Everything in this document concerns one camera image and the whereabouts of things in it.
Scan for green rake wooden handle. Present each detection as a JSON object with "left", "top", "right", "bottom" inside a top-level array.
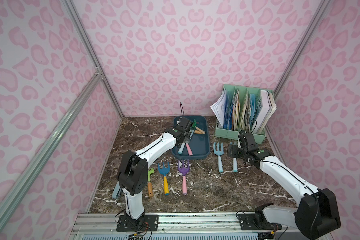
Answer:
[{"left": 192, "top": 120, "right": 206, "bottom": 135}]

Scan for light blue rake teal handle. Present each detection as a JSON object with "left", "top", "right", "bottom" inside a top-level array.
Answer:
[{"left": 213, "top": 143, "right": 224, "bottom": 173}]

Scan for light blue rake white handle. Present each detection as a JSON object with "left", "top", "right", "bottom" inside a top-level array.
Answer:
[{"left": 231, "top": 143, "right": 238, "bottom": 172}]

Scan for purple rake pink handle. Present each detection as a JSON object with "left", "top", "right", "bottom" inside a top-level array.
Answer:
[
  {"left": 186, "top": 141, "right": 193, "bottom": 156},
  {"left": 178, "top": 160, "right": 190, "bottom": 195}
]

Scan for blue rake yellow handle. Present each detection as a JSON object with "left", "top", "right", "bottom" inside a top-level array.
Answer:
[{"left": 158, "top": 161, "right": 170, "bottom": 196}]

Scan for lime rake wooden handle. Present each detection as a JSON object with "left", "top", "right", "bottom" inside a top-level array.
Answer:
[{"left": 147, "top": 168, "right": 155, "bottom": 198}]

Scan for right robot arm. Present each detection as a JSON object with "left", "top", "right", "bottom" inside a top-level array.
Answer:
[{"left": 229, "top": 131, "right": 341, "bottom": 240}]

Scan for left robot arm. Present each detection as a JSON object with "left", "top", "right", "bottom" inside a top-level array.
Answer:
[{"left": 117, "top": 117, "right": 192, "bottom": 221}]

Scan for teal plastic storage box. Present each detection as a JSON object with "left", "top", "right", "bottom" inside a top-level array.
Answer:
[{"left": 171, "top": 116, "right": 211, "bottom": 160}]

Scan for blue plastic folder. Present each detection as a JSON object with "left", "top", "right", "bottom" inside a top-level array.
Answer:
[{"left": 223, "top": 92, "right": 233, "bottom": 130}]

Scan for cream and orange folders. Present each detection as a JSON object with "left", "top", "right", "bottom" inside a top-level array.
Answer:
[{"left": 232, "top": 89, "right": 240, "bottom": 131}]

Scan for light blue mesh folder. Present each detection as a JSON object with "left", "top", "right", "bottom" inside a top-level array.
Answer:
[{"left": 249, "top": 94, "right": 256, "bottom": 130}]

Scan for green desktop file organizer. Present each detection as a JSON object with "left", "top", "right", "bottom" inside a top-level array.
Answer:
[{"left": 214, "top": 83, "right": 275, "bottom": 145}]

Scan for white printed paper stack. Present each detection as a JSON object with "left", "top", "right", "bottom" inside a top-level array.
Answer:
[{"left": 210, "top": 89, "right": 228, "bottom": 128}]

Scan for white binder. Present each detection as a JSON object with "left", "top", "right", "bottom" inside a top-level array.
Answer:
[{"left": 253, "top": 90, "right": 272, "bottom": 134}]

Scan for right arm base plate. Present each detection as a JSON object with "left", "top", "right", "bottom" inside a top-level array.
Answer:
[{"left": 236, "top": 212, "right": 283, "bottom": 232}]

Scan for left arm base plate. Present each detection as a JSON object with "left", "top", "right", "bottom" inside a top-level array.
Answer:
[{"left": 117, "top": 214, "right": 159, "bottom": 232}]

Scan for aluminium rail front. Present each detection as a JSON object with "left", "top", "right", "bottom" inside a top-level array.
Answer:
[{"left": 69, "top": 211, "right": 305, "bottom": 240}]

